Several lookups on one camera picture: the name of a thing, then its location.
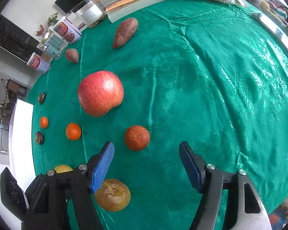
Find yellow round fruit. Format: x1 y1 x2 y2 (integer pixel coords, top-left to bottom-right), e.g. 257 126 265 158
55 165 73 173

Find dark dried fruit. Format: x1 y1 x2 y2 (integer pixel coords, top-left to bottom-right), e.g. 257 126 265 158
38 92 46 105
35 131 44 145

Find small orange tangerine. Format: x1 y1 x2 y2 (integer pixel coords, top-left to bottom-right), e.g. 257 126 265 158
65 122 82 141

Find tiny orange tangerine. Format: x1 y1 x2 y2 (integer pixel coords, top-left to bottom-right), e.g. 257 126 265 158
39 116 49 129

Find rough dark orange fruit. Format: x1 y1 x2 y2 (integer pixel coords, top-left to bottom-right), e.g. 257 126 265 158
124 125 150 151

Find large red apple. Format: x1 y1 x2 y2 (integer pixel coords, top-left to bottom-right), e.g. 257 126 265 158
77 71 124 117

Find small purple sweet potato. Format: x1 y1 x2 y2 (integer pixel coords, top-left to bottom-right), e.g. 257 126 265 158
65 48 79 64

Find long purple sweet potato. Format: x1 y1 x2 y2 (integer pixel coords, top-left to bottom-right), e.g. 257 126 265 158
112 18 138 49

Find white cardboard box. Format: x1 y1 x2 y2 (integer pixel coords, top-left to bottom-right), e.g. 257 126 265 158
9 99 37 191

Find green satin tablecloth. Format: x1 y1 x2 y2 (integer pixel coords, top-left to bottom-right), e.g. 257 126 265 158
27 0 288 229

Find clear glass jar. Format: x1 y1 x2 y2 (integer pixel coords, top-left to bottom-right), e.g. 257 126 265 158
37 30 68 62

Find dark glass cabinet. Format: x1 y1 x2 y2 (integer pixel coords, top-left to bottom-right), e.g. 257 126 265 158
0 15 42 62

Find white orange tin can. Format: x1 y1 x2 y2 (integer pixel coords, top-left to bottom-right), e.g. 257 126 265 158
53 16 82 44

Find white canister black lid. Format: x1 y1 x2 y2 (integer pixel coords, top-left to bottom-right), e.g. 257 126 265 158
72 0 105 29

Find white book orange cover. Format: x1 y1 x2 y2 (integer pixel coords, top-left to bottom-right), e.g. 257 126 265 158
105 0 167 23

